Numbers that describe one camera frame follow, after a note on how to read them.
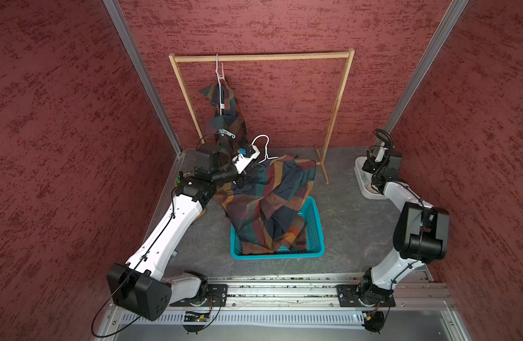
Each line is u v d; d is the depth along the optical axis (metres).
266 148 0.64
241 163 0.60
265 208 0.76
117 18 0.73
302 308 0.74
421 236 0.48
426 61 0.84
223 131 0.70
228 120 0.75
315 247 0.81
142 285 0.37
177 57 0.66
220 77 0.81
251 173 0.69
